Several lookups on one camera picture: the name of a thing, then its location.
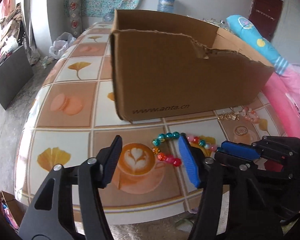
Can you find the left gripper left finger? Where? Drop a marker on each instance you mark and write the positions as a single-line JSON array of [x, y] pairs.
[[51, 215]]

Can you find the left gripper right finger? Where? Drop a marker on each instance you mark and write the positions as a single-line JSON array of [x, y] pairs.
[[248, 214]]

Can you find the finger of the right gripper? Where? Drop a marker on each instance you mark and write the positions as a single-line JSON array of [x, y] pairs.
[[233, 161], [240, 150]]

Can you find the pink blanket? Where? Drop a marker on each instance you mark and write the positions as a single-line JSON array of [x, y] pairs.
[[283, 93]]

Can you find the blue cartoon pillow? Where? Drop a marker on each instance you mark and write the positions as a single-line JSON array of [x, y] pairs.
[[245, 29]]

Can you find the brown cardboard box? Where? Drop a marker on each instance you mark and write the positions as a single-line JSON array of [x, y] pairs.
[[166, 65]]

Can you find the dark red door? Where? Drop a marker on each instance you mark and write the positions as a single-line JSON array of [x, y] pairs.
[[265, 15]]

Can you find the black board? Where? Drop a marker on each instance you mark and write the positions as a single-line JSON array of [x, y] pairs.
[[15, 72]]

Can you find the blue water jug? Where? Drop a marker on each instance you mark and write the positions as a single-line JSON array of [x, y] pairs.
[[166, 6]]

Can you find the white plastic bag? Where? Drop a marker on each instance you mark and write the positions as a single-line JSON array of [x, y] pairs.
[[61, 44]]

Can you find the patterned rolled cushion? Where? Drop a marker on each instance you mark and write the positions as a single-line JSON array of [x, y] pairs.
[[75, 14]]

